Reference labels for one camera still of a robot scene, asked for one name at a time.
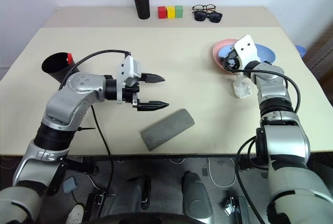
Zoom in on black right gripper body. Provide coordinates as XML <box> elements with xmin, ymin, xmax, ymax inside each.
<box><xmin>223</xmin><ymin>49</ymin><xmax>242</xmax><ymax>75</ymax></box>

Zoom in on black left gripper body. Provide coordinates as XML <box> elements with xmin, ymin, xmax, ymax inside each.
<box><xmin>122</xmin><ymin>82</ymin><xmax>143</xmax><ymax>109</ymax></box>

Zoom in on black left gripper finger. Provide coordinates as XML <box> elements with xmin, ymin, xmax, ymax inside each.
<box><xmin>136</xmin><ymin>100</ymin><xmax>170</xmax><ymax>112</ymax></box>
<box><xmin>141</xmin><ymin>72</ymin><xmax>166</xmax><ymax>84</ymax></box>

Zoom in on grey glasses case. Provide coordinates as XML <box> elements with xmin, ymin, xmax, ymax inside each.
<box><xmin>139</xmin><ymin>108</ymin><xmax>195</xmax><ymax>152</ymax></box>

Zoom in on blue plastic plate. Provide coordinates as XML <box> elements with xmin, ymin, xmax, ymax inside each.
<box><xmin>218</xmin><ymin>43</ymin><xmax>277</xmax><ymax>65</ymax></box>

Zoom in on pink plastic plate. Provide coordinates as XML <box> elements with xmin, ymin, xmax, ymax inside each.
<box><xmin>212</xmin><ymin>39</ymin><xmax>250</xmax><ymax>75</ymax></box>

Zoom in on crumpled white tissue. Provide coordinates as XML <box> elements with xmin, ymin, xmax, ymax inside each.
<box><xmin>232</xmin><ymin>73</ymin><xmax>253</xmax><ymax>99</ymax></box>

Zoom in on black sunglasses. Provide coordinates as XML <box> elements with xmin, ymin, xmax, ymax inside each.
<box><xmin>194</xmin><ymin>10</ymin><xmax>223</xmax><ymax>23</ymax></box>

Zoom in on clear lens black glasses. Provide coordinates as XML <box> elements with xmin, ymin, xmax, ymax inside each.
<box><xmin>191</xmin><ymin>4</ymin><xmax>217</xmax><ymax>14</ymax></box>

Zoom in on blue plastic bin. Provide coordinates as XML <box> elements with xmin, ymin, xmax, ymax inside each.
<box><xmin>295</xmin><ymin>44</ymin><xmax>308</xmax><ymax>58</ymax></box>

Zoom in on black holder with screwdrivers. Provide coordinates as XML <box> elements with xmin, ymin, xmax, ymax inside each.
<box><xmin>134</xmin><ymin>0</ymin><xmax>151</xmax><ymax>20</ymax></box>

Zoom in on empty black pen cup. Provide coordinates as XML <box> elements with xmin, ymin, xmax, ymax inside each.
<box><xmin>41</xmin><ymin>51</ymin><xmax>80</xmax><ymax>84</ymax></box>

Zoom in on dark rounded shape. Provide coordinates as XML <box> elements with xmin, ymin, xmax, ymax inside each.
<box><xmin>181</xmin><ymin>171</ymin><xmax>214</xmax><ymax>221</ymax></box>
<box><xmin>100</xmin><ymin>174</ymin><xmax>152</xmax><ymax>219</ymax></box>

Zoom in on grey blue floor pad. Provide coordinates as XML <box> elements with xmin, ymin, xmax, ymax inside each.
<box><xmin>63</xmin><ymin>177</ymin><xmax>78</xmax><ymax>193</ymax></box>

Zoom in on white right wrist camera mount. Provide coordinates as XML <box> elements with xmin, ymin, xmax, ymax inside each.
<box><xmin>233</xmin><ymin>34</ymin><xmax>262</xmax><ymax>70</ymax></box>

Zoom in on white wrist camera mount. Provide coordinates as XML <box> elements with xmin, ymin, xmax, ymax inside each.
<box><xmin>116</xmin><ymin>55</ymin><xmax>143</xmax><ymax>104</ymax></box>
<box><xmin>233</xmin><ymin>34</ymin><xmax>262</xmax><ymax>70</ymax></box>

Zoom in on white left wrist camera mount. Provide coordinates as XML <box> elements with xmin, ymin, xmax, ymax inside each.
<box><xmin>116</xmin><ymin>55</ymin><xmax>143</xmax><ymax>104</ymax></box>

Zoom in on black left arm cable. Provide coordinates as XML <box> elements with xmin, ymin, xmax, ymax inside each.
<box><xmin>58</xmin><ymin>49</ymin><xmax>132</xmax><ymax>196</ymax></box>

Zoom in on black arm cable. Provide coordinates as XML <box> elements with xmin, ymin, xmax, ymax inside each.
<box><xmin>58</xmin><ymin>49</ymin><xmax>132</xmax><ymax>196</ymax></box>
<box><xmin>233</xmin><ymin>69</ymin><xmax>301</xmax><ymax>224</ymax></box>

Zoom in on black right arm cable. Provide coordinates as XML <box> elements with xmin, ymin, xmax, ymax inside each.
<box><xmin>233</xmin><ymin>69</ymin><xmax>301</xmax><ymax>224</ymax></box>

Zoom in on white floor cable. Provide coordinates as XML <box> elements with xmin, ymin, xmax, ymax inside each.
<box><xmin>207</xmin><ymin>157</ymin><xmax>239</xmax><ymax>189</ymax></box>

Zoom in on black metal table frame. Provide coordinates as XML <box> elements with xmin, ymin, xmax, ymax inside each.
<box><xmin>65</xmin><ymin>156</ymin><xmax>261</xmax><ymax>175</ymax></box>

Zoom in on black metal foot bracket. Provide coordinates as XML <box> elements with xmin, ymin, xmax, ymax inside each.
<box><xmin>85</xmin><ymin>192</ymin><xmax>118</xmax><ymax>219</ymax></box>
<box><xmin>223</xmin><ymin>195</ymin><xmax>250</xmax><ymax>222</ymax></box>

